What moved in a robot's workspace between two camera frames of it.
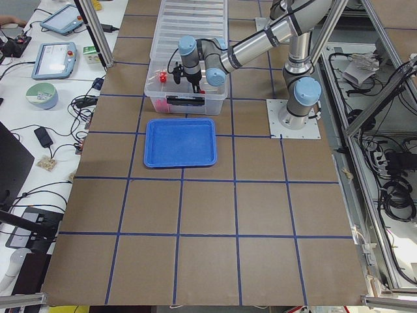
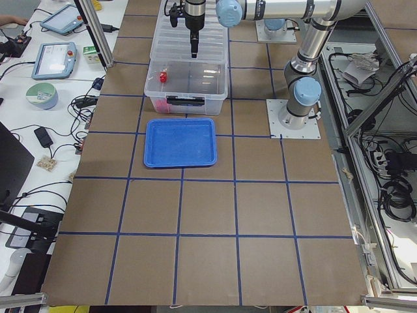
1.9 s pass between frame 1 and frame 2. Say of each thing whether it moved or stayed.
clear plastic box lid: stayed
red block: stayed
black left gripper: moved
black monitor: stayed
